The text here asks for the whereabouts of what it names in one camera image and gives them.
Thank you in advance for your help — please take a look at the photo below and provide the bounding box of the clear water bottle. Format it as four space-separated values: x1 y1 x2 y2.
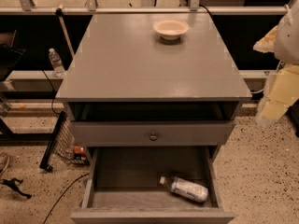
49 49 65 77

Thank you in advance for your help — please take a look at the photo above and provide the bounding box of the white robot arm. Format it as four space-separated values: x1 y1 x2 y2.
253 0 299 127

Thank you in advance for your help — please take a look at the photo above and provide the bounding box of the grey open lower drawer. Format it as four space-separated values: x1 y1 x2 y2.
71 147 235 224

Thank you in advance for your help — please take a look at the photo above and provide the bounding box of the wooden stick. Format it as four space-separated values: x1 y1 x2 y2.
55 5 75 57

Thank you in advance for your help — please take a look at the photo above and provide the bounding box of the round metal drawer knob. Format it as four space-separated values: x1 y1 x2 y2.
149 133 158 141

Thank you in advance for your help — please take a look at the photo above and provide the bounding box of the orange can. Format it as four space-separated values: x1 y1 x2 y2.
73 146 86 156

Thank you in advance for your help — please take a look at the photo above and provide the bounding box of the grey closed upper drawer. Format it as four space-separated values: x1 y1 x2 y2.
70 121 235 147

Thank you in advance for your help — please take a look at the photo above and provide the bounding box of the metal frame rail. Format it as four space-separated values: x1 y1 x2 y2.
0 6 289 15

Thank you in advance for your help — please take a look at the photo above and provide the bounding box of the white paper bowl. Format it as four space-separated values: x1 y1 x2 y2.
153 20 189 40

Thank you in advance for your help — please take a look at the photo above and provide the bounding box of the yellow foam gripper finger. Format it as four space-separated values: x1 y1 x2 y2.
255 64 299 126
253 26 278 53

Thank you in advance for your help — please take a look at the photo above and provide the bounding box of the black floor cable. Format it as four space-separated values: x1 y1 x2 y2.
41 172 91 224

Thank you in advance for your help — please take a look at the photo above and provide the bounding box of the wire mesh basket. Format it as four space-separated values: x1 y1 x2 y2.
53 118 89 165

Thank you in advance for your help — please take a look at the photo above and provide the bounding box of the grey wooden cabinet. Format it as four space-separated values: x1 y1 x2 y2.
55 12 252 163

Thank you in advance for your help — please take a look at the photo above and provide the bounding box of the black clamp tool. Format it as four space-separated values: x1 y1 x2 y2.
0 178 31 199

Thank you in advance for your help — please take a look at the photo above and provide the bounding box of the blue plastic bottle white cap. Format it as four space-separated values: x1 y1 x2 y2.
160 176 208 203

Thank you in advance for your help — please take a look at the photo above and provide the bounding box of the black bar stand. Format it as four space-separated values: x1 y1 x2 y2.
39 111 66 173

